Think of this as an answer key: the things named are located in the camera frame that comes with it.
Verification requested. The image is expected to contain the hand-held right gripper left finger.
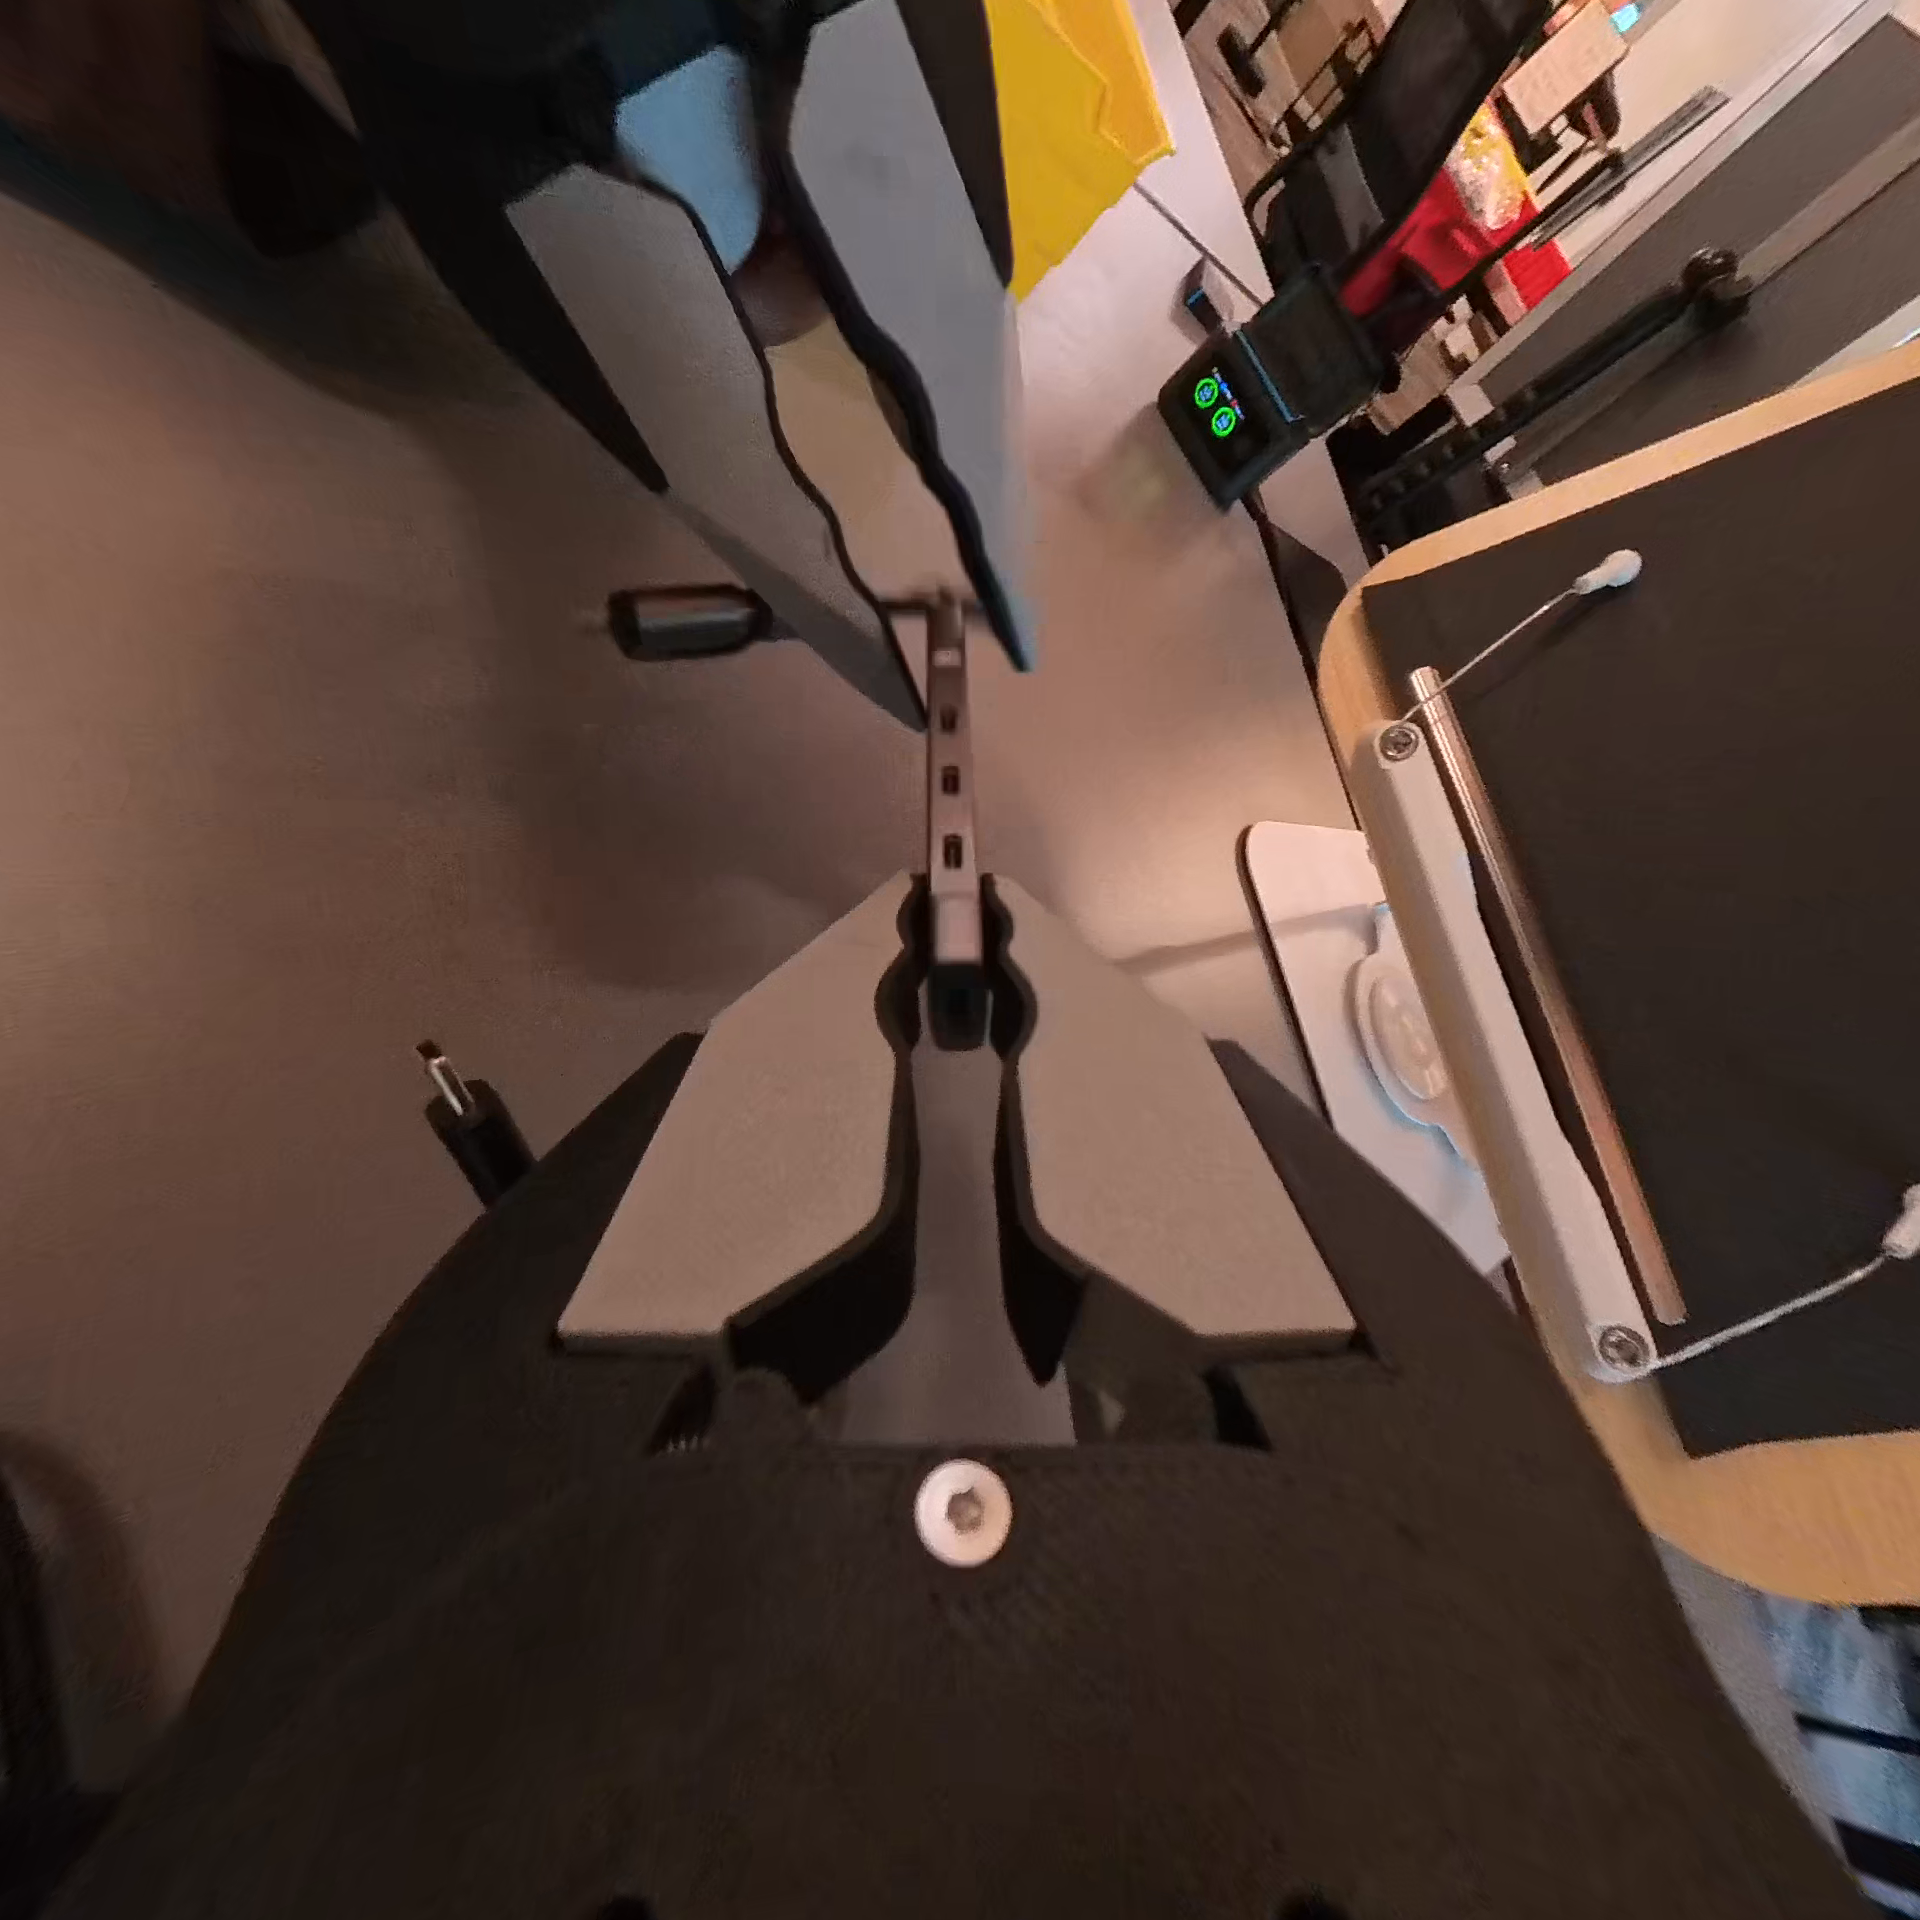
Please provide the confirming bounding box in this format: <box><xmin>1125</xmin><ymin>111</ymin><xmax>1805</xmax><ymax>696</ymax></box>
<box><xmin>556</xmin><ymin>873</ymin><xmax>923</xmax><ymax>1409</ymax></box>

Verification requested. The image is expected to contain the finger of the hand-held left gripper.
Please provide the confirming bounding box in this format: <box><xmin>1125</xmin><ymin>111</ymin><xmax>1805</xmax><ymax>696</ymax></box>
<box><xmin>503</xmin><ymin>158</ymin><xmax>932</xmax><ymax>737</ymax></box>
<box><xmin>783</xmin><ymin>0</ymin><xmax>1039</xmax><ymax>673</ymax></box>

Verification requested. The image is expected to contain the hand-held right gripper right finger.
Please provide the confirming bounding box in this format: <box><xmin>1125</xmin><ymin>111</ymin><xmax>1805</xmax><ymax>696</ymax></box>
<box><xmin>988</xmin><ymin>873</ymin><xmax>1359</xmax><ymax>1385</ymax></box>

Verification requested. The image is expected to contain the yellow plastic bin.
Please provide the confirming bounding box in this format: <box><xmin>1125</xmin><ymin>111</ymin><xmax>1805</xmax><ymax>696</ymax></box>
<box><xmin>982</xmin><ymin>0</ymin><xmax>1176</xmax><ymax>303</ymax></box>

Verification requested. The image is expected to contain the black usb-c cable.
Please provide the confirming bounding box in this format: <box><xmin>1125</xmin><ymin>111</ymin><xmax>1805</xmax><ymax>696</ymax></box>
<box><xmin>416</xmin><ymin>1039</ymin><xmax>536</xmax><ymax>1209</ymax></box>

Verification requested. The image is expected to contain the grey usb hub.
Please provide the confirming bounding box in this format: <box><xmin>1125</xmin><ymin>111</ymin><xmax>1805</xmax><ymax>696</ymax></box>
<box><xmin>919</xmin><ymin>589</ymin><xmax>1004</xmax><ymax>1051</ymax></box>

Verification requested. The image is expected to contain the white board stand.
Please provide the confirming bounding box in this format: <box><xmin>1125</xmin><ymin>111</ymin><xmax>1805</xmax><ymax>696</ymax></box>
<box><xmin>1237</xmin><ymin>675</ymin><xmax>1691</xmax><ymax>1385</ymax></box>

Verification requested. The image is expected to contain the black battery charging case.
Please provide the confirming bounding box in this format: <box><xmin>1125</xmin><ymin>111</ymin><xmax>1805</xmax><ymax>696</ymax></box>
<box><xmin>1159</xmin><ymin>267</ymin><xmax>1389</xmax><ymax>512</ymax></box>

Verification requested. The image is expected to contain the red bag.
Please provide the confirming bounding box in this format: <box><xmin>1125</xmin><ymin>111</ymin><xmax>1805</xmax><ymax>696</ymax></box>
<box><xmin>1340</xmin><ymin>151</ymin><xmax>1576</xmax><ymax>320</ymax></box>

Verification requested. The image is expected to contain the black board with wooden edge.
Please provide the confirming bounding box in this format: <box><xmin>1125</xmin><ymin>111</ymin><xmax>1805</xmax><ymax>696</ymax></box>
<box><xmin>1316</xmin><ymin>346</ymin><xmax>1920</xmax><ymax>1609</ymax></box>

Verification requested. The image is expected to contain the black clamp rod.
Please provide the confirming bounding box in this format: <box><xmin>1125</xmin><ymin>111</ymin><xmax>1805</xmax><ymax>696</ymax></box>
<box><xmin>1477</xmin><ymin>247</ymin><xmax>1760</xmax><ymax>506</ymax></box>

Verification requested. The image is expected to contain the grey desk partition panel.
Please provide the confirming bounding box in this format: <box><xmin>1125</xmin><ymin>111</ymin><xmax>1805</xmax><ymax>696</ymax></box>
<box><xmin>1446</xmin><ymin>0</ymin><xmax>1920</xmax><ymax>490</ymax></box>

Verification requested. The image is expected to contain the white-tipped elastic cord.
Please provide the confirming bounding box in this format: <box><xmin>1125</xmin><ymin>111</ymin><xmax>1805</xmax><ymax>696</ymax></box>
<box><xmin>1410</xmin><ymin>552</ymin><xmax>1645</xmax><ymax>714</ymax></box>
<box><xmin>1628</xmin><ymin>1183</ymin><xmax>1920</xmax><ymax>1375</ymax></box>

